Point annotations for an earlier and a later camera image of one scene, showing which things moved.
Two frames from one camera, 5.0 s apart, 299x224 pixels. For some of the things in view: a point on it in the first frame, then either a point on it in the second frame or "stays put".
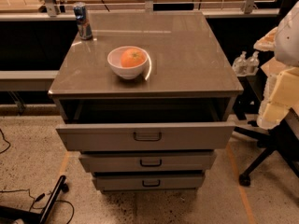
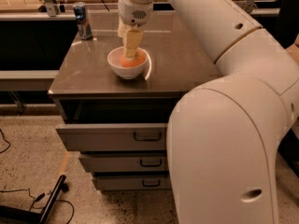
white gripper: (289, 37) → (135, 12)
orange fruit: (132, 57) stays put
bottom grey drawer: (121, 181) stays put
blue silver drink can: (84, 25) stays put
